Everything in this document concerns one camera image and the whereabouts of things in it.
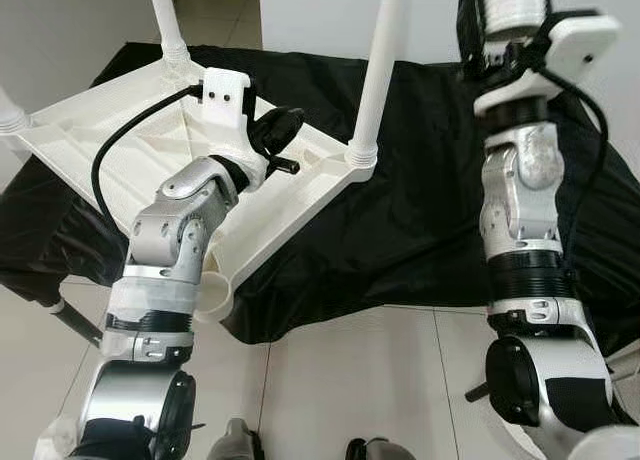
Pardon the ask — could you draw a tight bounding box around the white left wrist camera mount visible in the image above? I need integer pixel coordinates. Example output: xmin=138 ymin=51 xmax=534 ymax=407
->
xmin=200 ymin=68 xmax=256 ymax=166

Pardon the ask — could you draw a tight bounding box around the black metal table leg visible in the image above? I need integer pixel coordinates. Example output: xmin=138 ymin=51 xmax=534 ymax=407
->
xmin=50 ymin=300 xmax=106 ymax=346
xmin=465 ymin=375 xmax=501 ymax=403

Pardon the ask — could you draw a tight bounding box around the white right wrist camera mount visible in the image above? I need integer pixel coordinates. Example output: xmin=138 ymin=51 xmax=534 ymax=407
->
xmin=473 ymin=13 xmax=621 ymax=116

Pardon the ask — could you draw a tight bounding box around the white plastic table top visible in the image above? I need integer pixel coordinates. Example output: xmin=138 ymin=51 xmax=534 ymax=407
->
xmin=18 ymin=60 xmax=376 ymax=326

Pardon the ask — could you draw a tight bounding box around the grey robot foot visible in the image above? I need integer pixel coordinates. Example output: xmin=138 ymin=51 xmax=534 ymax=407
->
xmin=205 ymin=418 xmax=266 ymax=460
xmin=345 ymin=437 xmax=416 ymax=460

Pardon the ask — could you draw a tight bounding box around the white plastic table leg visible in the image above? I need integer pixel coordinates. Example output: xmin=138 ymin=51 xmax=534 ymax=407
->
xmin=478 ymin=0 xmax=553 ymax=36
xmin=345 ymin=0 xmax=413 ymax=169
xmin=0 ymin=85 xmax=31 ymax=136
xmin=147 ymin=0 xmax=191 ymax=71

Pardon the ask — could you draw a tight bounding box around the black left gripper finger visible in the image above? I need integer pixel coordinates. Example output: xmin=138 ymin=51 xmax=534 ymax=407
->
xmin=255 ymin=107 xmax=306 ymax=156

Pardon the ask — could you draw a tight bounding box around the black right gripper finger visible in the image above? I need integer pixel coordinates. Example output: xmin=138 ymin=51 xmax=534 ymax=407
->
xmin=457 ymin=0 xmax=487 ymax=77

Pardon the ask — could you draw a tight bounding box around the black table cloth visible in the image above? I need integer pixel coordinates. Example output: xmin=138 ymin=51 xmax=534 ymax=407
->
xmin=0 ymin=42 xmax=640 ymax=346

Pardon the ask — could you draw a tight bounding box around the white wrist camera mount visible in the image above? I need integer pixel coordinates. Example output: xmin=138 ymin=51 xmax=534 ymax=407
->
xmin=200 ymin=68 xmax=256 ymax=166
xmin=473 ymin=13 xmax=621 ymax=116

